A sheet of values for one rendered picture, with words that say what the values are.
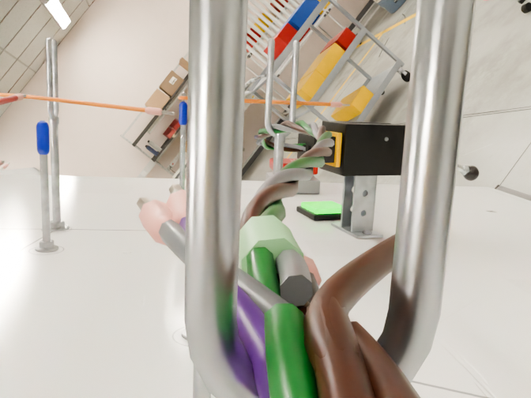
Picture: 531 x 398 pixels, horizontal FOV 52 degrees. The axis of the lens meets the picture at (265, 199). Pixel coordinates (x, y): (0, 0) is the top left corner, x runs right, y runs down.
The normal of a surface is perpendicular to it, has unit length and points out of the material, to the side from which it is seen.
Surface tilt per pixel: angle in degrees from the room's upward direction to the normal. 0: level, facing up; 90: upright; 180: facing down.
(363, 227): 101
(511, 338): 53
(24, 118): 90
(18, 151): 90
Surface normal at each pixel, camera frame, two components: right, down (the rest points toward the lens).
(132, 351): 0.04, -0.98
